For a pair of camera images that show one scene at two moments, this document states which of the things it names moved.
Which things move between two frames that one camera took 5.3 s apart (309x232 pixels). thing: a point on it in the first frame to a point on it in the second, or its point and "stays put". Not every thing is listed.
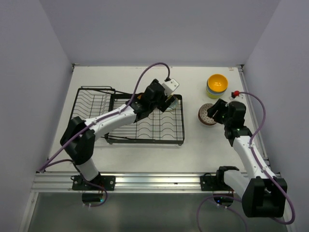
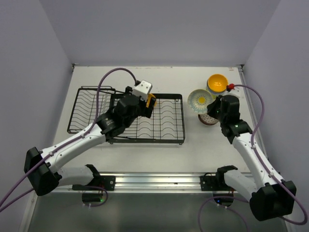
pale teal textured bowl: x=209 y=125 stays put
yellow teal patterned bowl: x=174 y=104 to x=198 y=100
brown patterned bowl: x=204 y=118 stays put
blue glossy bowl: x=214 y=92 stays put
